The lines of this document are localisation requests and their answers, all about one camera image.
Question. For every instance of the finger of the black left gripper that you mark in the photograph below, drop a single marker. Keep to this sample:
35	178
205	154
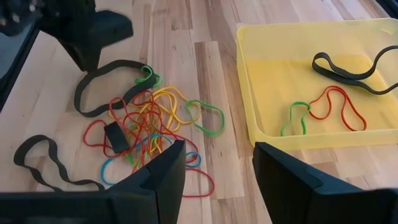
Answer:
85	57

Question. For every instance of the yellow translucent plastic bin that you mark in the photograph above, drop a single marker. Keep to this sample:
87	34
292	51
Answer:
280	77

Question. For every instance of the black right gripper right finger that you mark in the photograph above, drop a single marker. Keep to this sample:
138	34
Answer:
298	193

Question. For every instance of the wide green rubber band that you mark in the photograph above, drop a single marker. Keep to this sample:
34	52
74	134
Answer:
146	70

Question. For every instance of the pile of rubber bands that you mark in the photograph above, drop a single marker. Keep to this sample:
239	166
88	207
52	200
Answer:
169	89

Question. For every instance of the wide black rubber band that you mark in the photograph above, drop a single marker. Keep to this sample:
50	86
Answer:
77	98
314	63
37	137

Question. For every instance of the short black rubber band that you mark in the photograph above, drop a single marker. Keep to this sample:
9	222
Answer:
116	137

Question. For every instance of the thin yellow rubber band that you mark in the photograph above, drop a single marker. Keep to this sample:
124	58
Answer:
146	107

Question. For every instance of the thin green rubber band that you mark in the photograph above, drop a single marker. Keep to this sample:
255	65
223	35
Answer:
223	119
298	103

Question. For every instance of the thin blue rubber band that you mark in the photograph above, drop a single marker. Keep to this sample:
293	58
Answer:
102	172
199	157

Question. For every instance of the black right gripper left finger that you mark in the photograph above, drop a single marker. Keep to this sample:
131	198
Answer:
140	199

